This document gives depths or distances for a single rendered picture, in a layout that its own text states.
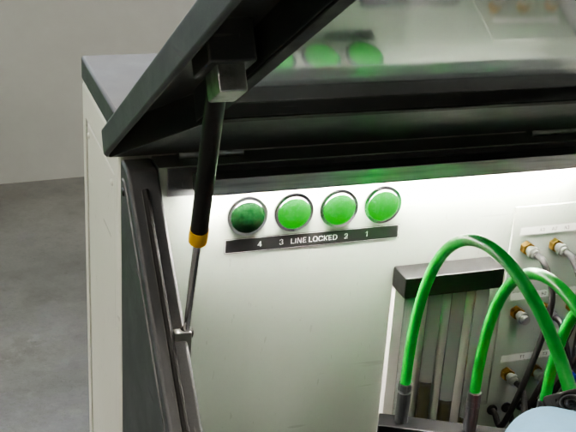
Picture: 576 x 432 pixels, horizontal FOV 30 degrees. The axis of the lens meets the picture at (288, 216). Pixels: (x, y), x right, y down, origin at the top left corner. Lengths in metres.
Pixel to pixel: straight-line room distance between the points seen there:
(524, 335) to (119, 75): 0.67
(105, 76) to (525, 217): 0.59
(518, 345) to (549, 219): 0.19
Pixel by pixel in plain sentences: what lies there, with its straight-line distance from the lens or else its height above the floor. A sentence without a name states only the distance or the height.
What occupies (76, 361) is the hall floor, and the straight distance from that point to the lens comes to 3.68.
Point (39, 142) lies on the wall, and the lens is 5.10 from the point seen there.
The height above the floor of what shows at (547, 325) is 1.40.
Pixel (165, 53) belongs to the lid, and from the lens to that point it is 0.92.
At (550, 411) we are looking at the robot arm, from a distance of 0.42.
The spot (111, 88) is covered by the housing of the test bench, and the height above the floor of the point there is 1.50.
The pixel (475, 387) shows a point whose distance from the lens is 1.41.
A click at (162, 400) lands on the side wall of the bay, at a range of 1.17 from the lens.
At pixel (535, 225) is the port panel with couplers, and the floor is 1.33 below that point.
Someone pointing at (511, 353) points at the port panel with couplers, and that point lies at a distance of 1.58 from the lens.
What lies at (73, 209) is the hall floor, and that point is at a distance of 4.83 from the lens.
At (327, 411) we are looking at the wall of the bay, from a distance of 1.50.
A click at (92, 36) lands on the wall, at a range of 5.00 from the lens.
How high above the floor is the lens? 1.90
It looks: 23 degrees down
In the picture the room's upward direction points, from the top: 3 degrees clockwise
